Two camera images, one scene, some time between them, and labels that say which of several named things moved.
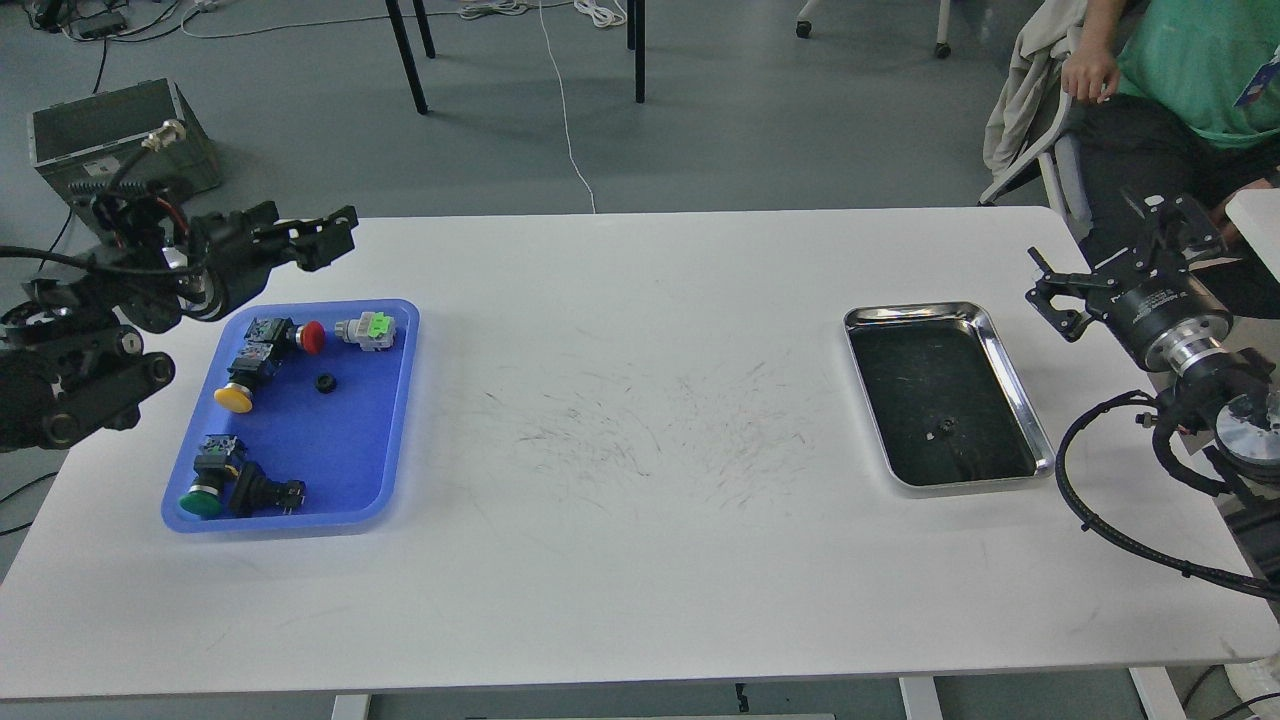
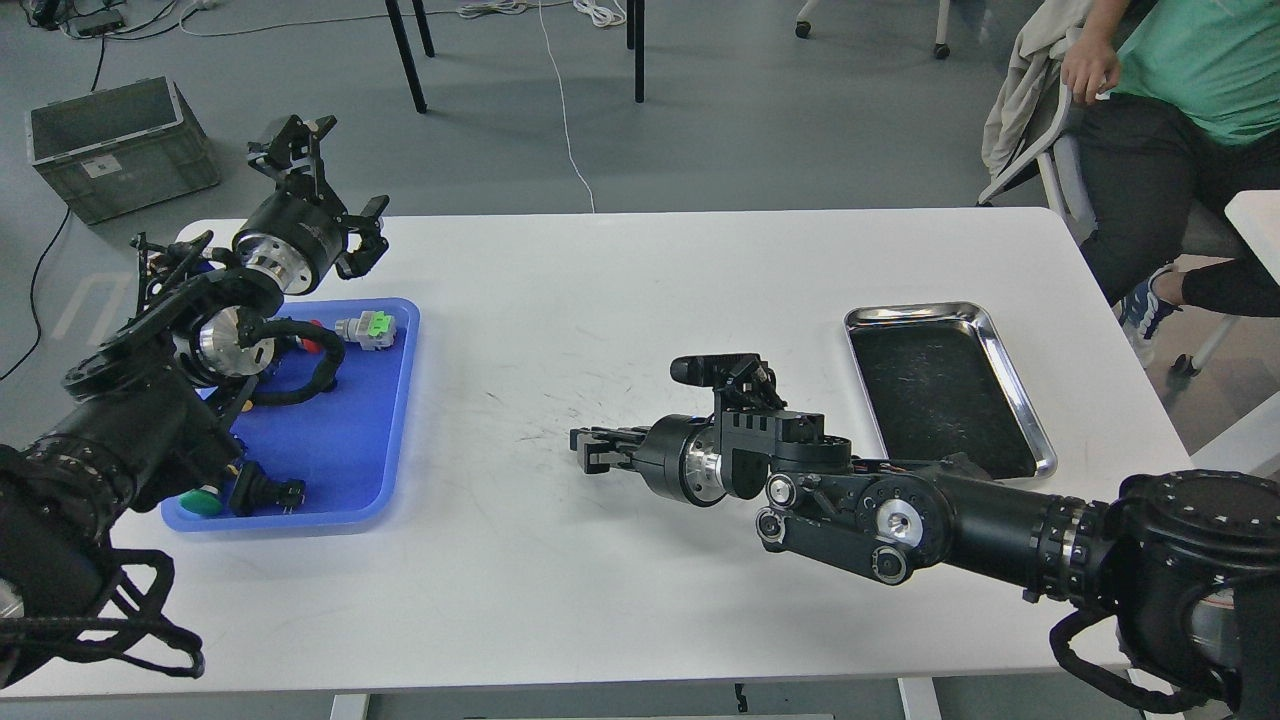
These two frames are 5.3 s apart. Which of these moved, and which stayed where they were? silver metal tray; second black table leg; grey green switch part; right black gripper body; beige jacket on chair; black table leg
Moved: right black gripper body
Stayed: beige jacket on chair; second black table leg; grey green switch part; silver metal tray; black table leg
